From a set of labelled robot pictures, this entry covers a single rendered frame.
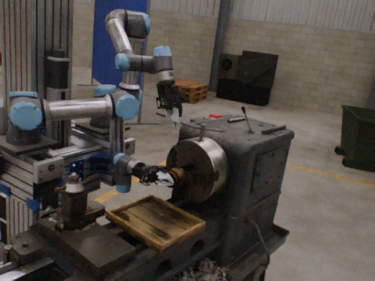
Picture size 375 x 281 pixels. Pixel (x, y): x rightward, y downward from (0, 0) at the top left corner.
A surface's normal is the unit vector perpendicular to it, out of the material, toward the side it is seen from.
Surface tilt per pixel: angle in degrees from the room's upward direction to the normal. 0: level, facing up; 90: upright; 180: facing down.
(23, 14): 90
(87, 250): 0
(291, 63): 90
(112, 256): 0
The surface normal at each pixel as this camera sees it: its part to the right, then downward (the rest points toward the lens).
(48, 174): 0.83, 0.25
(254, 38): -0.41, 0.22
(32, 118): 0.32, 0.33
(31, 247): 0.12, -0.95
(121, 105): 0.55, 0.29
